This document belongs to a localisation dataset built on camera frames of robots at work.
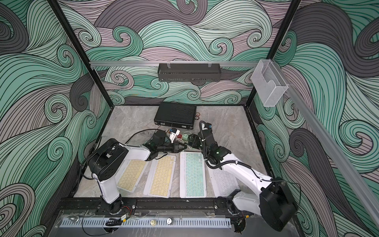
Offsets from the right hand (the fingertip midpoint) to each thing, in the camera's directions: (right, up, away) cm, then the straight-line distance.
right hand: (191, 138), depth 82 cm
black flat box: (-10, +14, +23) cm, 28 cm away
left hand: (-2, -5, +4) cm, 7 cm away
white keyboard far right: (+18, -25, -1) cm, 31 cm away
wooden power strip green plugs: (-4, 0, +10) cm, 11 cm away
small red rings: (+6, +14, +32) cm, 36 cm away
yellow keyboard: (-18, -23, +1) cm, 29 cm away
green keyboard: (+1, -21, -1) cm, 21 cm away
